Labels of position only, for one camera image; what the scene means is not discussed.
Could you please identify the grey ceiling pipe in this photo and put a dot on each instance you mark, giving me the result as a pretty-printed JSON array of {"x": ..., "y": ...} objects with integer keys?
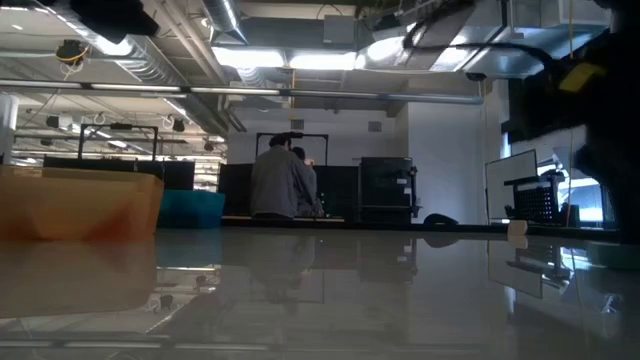
[{"x": 325, "y": 94}]

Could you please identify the black partition screen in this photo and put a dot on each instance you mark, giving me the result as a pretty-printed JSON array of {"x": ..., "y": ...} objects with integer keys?
[
  {"x": 235, "y": 190},
  {"x": 177, "y": 175}
]

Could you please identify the silver spiral duct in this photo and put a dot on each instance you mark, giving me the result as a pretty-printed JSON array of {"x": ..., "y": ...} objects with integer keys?
[
  {"x": 150, "y": 62},
  {"x": 222, "y": 17}
]

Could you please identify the natural wooden block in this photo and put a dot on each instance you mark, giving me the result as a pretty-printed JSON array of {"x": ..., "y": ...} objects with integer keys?
[{"x": 517, "y": 227}]

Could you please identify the white reflector panel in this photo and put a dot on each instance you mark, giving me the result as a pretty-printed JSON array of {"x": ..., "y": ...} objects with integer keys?
[{"x": 560, "y": 157}]

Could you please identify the black table frame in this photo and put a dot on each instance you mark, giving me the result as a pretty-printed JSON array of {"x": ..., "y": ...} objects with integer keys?
[{"x": 375, "y": 227}]

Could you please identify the blue plastic bin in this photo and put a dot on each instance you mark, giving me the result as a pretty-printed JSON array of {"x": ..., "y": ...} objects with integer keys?
[{"x": 192, "y": 210}]

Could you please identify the whiteboard on stand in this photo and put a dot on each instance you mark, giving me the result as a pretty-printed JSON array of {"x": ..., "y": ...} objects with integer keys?
[{"x": 510, "y": 175}]

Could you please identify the teal wooden block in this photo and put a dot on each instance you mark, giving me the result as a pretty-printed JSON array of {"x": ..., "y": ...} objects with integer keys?
[{"x": 615, "y": 256}]

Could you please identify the black cabinet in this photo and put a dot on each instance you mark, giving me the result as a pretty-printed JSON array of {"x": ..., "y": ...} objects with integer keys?
[{"x": 387, "y": 185}]

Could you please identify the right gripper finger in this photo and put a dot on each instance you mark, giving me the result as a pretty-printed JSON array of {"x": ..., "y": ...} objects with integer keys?
[{"x": 620, "y": 190}]

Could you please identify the orange plastic bin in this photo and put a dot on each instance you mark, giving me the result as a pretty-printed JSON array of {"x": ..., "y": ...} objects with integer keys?
[{"x": 75, "y": 205}]

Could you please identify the ceiling light panel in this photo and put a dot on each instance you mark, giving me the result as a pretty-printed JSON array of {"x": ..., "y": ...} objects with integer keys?
[{"x": 250, "y": 58}]

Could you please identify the black gantry frame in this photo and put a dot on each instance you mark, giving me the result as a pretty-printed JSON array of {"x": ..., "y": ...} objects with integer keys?
[
  {"x": 320, "y": 136},
  {"x": 120, "y": 126}
]

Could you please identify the wooden desk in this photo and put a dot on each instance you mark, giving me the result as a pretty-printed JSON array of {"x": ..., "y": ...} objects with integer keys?
[{"x": 330, "y": 219}]

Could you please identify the black perforated panel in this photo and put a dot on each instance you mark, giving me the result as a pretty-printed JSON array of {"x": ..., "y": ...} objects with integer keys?
[{"x": 537, "y": 200}]

